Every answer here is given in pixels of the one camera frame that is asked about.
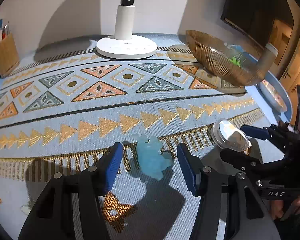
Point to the clear round lidded container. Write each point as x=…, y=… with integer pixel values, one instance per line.
x=226, y=135

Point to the green rubber toy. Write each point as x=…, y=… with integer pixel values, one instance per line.
x=235, y=61

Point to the beige thermos bottle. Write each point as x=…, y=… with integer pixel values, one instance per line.
x=267, y=57

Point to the pink cartoon plate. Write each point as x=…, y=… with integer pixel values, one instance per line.
x=272, y=95

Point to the patterned blue table mat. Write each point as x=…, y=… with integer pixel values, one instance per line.
x=63, y=106

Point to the person's right hand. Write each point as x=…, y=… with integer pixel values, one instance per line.
x=280, y=209

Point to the teal translucent toy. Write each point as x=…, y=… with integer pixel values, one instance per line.
x=151, y=160

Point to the dark television screen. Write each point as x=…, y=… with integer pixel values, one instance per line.
x=263, y=21

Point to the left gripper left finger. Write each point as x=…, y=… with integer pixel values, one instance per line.
x=52, y=214

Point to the blue tissue pack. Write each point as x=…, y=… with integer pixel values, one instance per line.
x=236, y=48

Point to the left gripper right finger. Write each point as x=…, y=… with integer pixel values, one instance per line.
x=246, y=216

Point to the white desk lamp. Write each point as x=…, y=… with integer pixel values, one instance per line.
x=124, y=45

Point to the woven pen holder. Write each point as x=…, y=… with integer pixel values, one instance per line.
x=9, y=57

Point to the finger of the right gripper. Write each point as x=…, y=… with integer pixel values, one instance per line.
x=241, y=161
x=255, y=132

